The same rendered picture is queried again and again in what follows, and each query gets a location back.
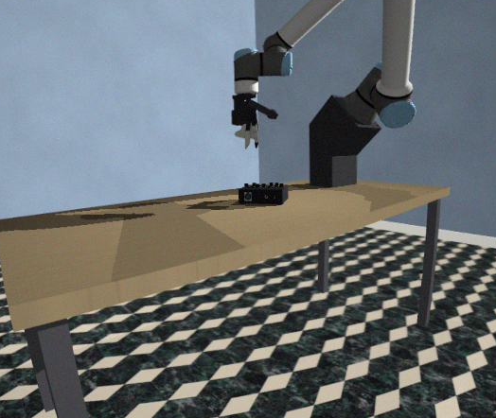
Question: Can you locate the black lighting desk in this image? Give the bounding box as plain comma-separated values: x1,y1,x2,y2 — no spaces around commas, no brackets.
239,183,288,205

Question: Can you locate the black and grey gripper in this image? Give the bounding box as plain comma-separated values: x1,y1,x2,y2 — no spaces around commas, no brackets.
231,93,258,148

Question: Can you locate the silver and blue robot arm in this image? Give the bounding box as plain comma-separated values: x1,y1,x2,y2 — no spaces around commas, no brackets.
233,0,416,129

